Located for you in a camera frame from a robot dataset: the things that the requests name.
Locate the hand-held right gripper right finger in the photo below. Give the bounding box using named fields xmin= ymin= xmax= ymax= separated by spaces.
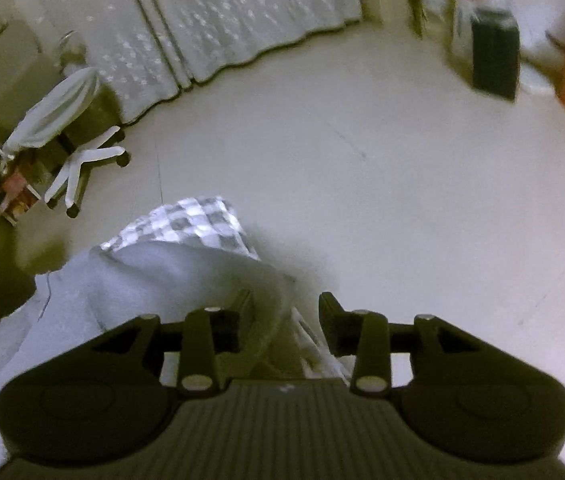
xmin=319 ymin=291 xmax=483 ymax=395

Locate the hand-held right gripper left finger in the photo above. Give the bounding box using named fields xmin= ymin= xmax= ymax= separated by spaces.
xmin=90 ymin=289 xmax=254 ymax=395

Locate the grey knit sweater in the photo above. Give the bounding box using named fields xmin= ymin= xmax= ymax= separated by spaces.
xmin=0 ymin=245 xmax=298 ymax=466

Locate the grey white checkered quilt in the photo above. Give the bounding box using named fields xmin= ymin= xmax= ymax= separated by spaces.
xmin=0 ymin=196 xmax=263 ymax=358

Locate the red printed box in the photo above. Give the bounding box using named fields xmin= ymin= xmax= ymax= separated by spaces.
xmin=0 ymin=167 xmax=40 ymax=221

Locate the white office chair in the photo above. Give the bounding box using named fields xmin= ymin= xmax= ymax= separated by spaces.
xmin=0 ymin=30 xmax=130 ymax=218

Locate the star patterned curtain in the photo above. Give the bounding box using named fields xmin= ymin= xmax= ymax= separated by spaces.
xmin=32 ymin=0 xmax=363 ymax=126

